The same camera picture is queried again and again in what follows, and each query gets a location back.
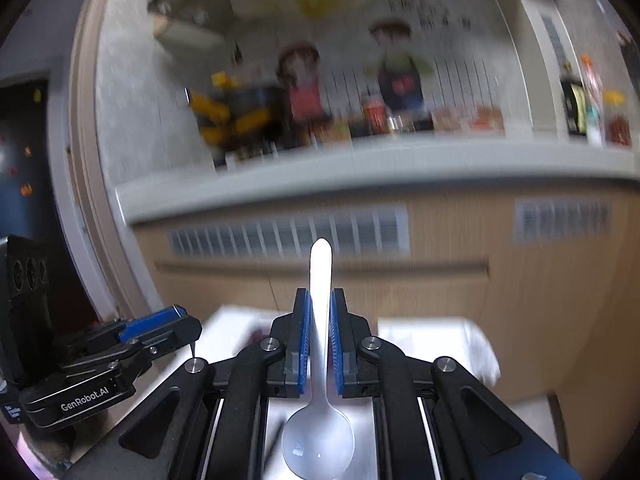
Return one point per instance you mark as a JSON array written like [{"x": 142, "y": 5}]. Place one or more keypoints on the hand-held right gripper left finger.
[{"x": 303, "y": 342}]

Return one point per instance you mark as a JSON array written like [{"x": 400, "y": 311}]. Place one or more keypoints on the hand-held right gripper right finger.
[{"x": 336, "y": 342}]

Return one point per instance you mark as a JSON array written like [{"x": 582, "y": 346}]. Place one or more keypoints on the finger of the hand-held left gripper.
[
  {"x": 150, "y": 323},
  {"x": 167, "y": 342}
]

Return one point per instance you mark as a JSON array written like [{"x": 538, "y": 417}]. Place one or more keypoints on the thin metal stick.
[{"x": 192, "y": 349}]

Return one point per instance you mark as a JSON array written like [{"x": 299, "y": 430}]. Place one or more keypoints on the white plastic spoon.
[{"x": 320, "y": 440}]

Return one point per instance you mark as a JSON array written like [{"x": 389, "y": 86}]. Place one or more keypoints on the person's left forearm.
[{"x": 50, "y": 445}]

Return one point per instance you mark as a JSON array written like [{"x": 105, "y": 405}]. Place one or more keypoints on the long cabinet vent grille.
[{"x": 240, "y": 235}]

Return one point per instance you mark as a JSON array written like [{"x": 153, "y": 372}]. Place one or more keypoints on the beige kitchen cabinet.
[{"x": 450, "y": 280}]

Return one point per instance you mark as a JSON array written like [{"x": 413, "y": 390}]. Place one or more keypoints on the grey stone countertop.
[{"x": 350, "y": 171}]

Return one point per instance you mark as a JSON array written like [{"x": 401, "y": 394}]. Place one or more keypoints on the black gas stove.
[{"x": 245, "y": 153}]

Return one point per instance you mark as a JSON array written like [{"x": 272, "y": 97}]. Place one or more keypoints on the dark refrigerator with magnets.
[{"x": 25, "y": 160}]

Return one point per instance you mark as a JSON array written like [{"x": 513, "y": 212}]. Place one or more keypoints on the short cabinet vent grille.
[{"x": 562, "y": 221}]

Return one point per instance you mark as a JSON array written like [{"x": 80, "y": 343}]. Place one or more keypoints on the small dark bottle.
[{"x": 238, "y": 53}]

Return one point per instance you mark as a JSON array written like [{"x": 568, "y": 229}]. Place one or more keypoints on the range hood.
[{"x": 185, "y": 10}]

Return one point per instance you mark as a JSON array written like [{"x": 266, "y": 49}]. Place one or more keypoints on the small white bottle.
[{"x": 595, "y": 133}]

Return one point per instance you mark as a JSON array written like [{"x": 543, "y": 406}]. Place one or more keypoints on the dark sauce bottle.
[{"x": 575, "y": 105}]

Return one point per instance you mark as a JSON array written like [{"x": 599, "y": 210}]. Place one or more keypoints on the jar with yellow lid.
[{"x": 618, "y": 127}]

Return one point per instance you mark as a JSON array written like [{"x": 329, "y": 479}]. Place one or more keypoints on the clear bottle orange cap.
[{"x": 591, "y": 85}]

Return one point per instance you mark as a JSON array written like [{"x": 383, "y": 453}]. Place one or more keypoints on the cartoon wall poster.
[{"x": 397, "y": 67}]

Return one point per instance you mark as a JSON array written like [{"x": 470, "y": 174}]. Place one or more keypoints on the narrow wall vent grille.
[{"x": 553, "y": 35}]

